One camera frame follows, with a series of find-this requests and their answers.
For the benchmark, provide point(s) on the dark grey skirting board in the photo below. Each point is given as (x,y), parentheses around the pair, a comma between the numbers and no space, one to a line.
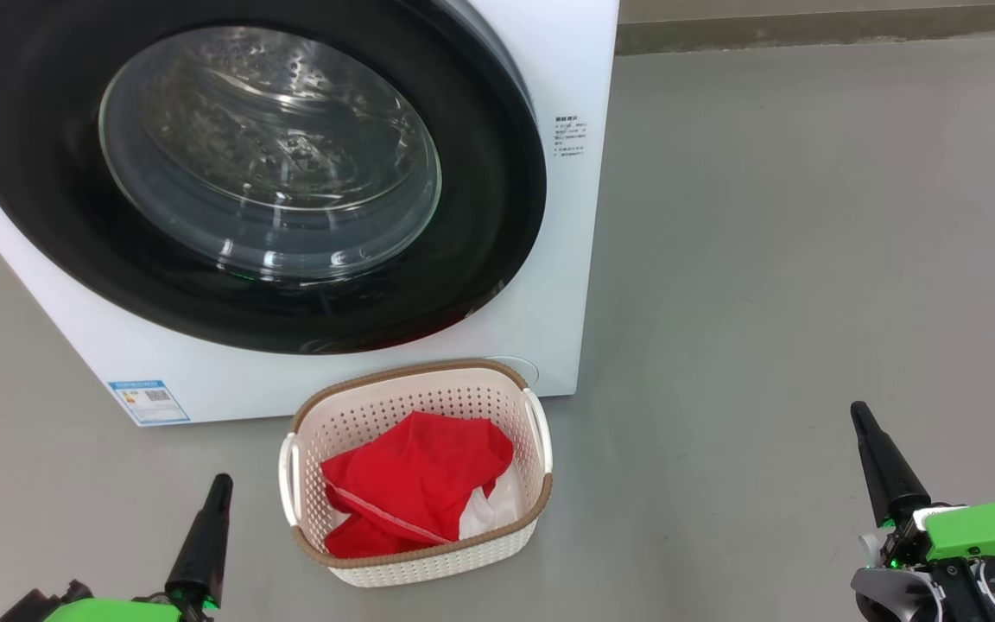
(808,30)

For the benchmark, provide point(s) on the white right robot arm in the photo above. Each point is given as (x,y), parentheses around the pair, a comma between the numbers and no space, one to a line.
(890,596)

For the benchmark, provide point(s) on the small printed text label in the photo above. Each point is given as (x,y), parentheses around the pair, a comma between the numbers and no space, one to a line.
(571,136)

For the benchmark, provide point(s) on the white garment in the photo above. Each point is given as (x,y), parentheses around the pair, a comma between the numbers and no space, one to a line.
(493,510)

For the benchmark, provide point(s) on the blue energy label sticker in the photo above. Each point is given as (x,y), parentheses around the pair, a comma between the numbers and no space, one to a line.
(148,402)

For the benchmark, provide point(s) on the round white filter cover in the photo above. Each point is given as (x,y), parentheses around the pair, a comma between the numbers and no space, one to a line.
(519,370)

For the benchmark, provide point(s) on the cream perforated laundry basket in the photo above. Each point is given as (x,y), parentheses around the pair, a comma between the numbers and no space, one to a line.
(428,561)

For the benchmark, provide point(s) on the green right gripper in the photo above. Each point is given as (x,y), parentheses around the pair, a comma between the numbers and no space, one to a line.
(990,527)

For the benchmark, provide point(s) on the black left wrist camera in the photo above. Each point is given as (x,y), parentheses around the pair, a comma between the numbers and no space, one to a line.
(31,606)

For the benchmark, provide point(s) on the white front-load washing machine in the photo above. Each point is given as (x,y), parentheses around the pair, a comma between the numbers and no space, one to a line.
(567,285)

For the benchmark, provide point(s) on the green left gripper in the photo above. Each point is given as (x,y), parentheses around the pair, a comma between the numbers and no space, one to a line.
(117,612)

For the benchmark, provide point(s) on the stainless steel washer drum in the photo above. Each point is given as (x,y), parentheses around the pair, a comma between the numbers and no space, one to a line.
(264,130)

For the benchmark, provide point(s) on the black round glass washer door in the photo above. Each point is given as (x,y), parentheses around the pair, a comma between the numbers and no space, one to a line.
(480,173)

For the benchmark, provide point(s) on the red garment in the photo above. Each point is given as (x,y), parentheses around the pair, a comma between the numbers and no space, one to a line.
(411,475)

